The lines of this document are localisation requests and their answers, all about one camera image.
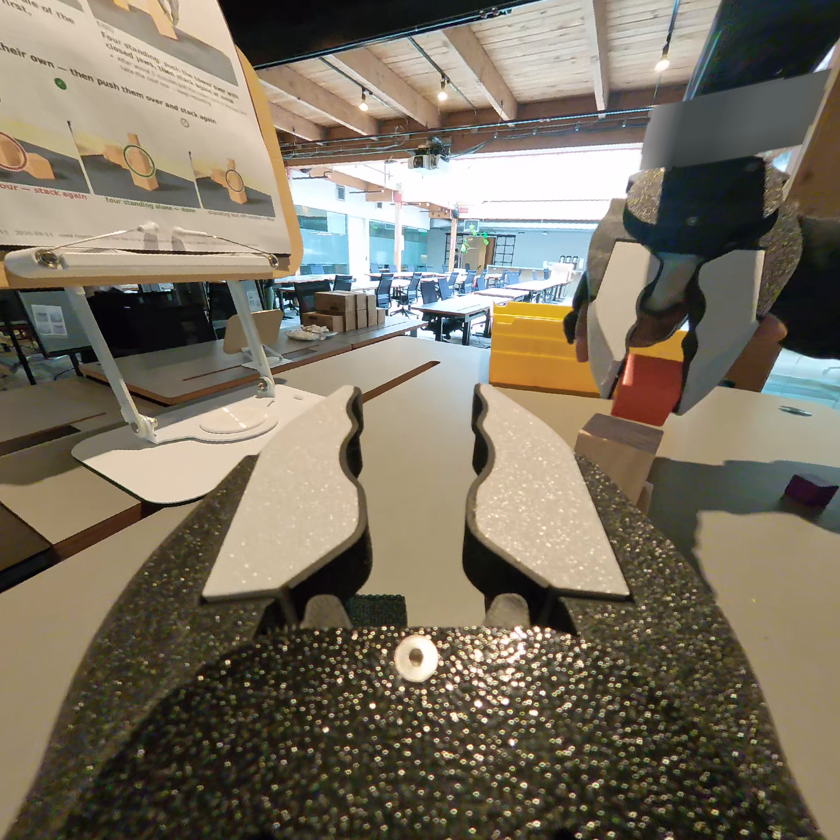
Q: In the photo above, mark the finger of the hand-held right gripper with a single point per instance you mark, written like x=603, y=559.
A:
x=613, y=295
x=728, y=308

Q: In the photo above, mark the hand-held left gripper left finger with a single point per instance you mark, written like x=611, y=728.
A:
x=289, y=518

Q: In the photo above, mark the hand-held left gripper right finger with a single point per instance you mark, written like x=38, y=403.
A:
x=544, y=518

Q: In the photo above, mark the medium wooden cube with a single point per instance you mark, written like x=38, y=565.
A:
x=620, y=459

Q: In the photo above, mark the large yellow bin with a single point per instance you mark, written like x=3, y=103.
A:
x=538, y=354

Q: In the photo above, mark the large wooden cube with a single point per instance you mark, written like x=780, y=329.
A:
x=644, y=502

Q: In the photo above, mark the red cube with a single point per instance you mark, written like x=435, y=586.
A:
x=646, y=394

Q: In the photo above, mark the purple cube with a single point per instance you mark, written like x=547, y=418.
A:
x=810, y=489

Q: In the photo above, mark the green hanging plant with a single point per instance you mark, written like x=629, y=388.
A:
x=467, y=246

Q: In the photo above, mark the small clear box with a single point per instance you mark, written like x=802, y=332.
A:
x=269, y=359

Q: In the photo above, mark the white document stand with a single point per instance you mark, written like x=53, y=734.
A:
x=131, y=453

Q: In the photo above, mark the crumpled white plastic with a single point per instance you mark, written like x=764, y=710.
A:
x=308, y=333

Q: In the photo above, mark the plywood panel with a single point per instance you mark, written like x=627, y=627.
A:
x=256, y=331

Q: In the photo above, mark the cardboard boxes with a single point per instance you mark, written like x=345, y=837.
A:
x=334, y=312

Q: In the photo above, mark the group of black office chairs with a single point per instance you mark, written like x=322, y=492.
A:
x=400, y=289

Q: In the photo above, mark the ceiling projector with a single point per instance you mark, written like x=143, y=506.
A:
x=426, y=159

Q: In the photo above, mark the black case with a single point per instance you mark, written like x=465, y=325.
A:
x=151, y=321

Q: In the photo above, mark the framed sign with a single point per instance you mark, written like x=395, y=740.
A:
x=52, y=321

